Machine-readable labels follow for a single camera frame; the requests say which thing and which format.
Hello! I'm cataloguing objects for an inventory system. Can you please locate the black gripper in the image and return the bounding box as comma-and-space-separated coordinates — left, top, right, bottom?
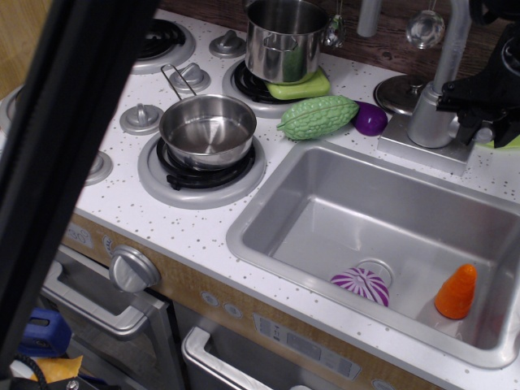
437, 0, 520, 148

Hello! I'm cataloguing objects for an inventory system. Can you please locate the silver faucet lever handle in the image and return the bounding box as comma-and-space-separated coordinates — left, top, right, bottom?
473, 126, 495, 144

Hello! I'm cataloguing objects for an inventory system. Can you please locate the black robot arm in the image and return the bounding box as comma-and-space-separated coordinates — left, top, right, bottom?
1, 1, 519, 370

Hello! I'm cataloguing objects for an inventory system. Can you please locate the lime green plate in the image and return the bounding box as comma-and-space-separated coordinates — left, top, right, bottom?
479, 136, 520, 150

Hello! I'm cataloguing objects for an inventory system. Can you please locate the silver toy faucet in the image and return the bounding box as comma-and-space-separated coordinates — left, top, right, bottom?
378, 1, 473, 176

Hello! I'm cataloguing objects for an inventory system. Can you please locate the steel lid near faucet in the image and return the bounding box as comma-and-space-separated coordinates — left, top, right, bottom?
373, 75, 427, 116

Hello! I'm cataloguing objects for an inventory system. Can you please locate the hanging clear ladle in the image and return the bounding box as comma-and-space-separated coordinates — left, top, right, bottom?
405, 1, 445, 50

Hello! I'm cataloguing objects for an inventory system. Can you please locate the purple eggplant toy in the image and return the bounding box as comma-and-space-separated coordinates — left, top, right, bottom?
352, 101, 388, 137

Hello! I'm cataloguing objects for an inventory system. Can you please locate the grey toy sink basin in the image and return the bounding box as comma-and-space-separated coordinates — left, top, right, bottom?
227, 141, 519, 369

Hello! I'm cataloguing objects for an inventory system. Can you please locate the green bitter melon toy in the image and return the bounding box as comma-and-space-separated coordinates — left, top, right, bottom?
276, 96, 359, 141

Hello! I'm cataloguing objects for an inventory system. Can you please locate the orange carrot toy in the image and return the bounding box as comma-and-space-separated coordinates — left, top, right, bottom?
434, 264, 478, 320

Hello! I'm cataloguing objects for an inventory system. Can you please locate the hanging steel spoon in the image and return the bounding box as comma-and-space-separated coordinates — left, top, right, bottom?
322, 0, 346, 48

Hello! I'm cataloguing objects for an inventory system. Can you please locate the purple white striped toy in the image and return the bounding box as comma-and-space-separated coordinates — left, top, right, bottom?
330, 267, 390, 307

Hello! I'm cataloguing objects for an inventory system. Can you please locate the tall steel stock pot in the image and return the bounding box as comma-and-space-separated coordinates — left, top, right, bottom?
245, 0, 328, 85

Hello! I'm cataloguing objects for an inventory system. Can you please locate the back right stove burner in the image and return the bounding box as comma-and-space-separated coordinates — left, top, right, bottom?
222, 60, 305, 119

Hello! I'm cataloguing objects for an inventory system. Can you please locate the stove burner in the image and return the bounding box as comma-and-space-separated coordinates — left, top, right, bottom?
0, 85, 24, 134
137, 136, 267, 210
222, 60, 305, 119
131, 19, 196, 76

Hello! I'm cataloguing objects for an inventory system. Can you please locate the grey stove knob back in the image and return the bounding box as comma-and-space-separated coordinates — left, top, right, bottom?
209, 30, 246, 59

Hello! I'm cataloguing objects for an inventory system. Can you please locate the grey stove knob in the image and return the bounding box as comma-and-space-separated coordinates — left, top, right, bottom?
209, 30, 246, 59
167, 63, 211, 94
84, 151, 113, 186
119, 103, 163, 136

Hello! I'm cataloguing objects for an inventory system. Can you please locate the small steel saucepan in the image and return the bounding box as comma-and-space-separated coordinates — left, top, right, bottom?
159, 74, 257, 171

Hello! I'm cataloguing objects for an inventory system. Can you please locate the front right stove burner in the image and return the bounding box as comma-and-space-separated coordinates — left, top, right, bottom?
137, 136, 267, 210

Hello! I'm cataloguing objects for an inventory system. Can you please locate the grey stove knob middle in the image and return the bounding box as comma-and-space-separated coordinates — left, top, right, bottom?
167, 63, 211, 94

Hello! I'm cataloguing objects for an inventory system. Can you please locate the back left stove burner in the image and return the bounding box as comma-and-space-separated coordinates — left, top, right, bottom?
131, 19, 196, 76

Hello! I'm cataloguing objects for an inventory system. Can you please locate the grey stove knob left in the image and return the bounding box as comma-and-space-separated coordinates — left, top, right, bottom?
119, 103, 163, 136

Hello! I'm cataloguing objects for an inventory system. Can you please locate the silver oven dial knob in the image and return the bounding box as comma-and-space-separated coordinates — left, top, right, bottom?
109, 245, 162, 293

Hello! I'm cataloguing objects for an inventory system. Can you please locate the grey stove knob front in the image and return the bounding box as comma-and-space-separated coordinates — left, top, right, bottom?
84, 151, 113, 186

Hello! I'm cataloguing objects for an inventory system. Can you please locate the front left stove burner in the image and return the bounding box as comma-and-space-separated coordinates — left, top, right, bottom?
0, 85, 24, 134

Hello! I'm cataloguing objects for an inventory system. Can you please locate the blue clamp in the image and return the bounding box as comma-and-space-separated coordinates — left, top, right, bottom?
17, 308, 72, 358

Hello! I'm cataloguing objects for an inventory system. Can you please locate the yellow tape piece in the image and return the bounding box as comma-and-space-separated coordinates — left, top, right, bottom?
36, 355, 83, 384

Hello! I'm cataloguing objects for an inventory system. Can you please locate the silver dishwasher door handle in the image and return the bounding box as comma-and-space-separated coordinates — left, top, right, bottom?
180, 326, 310, 390

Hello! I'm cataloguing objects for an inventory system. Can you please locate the silver oven door handle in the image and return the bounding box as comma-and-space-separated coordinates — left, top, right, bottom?
42, 261, 171, 341

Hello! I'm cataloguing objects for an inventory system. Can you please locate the black cable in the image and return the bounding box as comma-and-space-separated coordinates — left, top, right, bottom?
11, 351, 50, 390

